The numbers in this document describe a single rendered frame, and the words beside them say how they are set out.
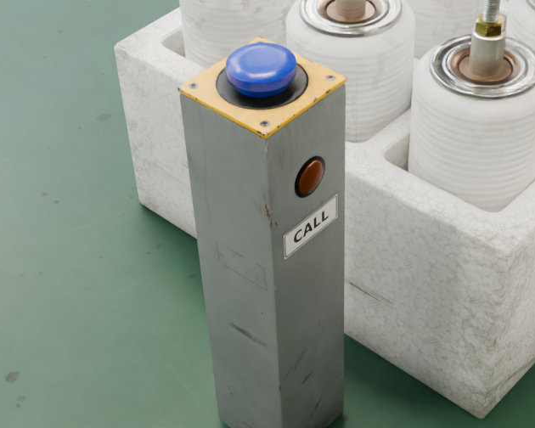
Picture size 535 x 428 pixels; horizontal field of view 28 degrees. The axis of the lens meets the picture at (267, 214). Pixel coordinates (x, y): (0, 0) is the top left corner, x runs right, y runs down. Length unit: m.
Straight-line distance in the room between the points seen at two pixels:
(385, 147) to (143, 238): 0.29
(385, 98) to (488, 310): 0.17
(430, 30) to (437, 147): 0.16
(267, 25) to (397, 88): 0.12
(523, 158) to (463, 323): 0.13
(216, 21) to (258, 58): 0.24
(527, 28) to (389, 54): 0.10
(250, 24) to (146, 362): 0.29
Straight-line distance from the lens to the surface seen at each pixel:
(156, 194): 0.99
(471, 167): 0.74
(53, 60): 1.24
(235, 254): 0.67
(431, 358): 0.83
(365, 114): 0.80
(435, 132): 0.73
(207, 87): 0.62
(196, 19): 0.86
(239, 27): 0.85
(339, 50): 0.77
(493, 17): 0.72
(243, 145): 0.60
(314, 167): 0.62
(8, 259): 1.00
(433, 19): 0.86
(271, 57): 0.61
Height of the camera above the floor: 0.67
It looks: 42 degrees down
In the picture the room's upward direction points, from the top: 3 degrees counter-clockwise
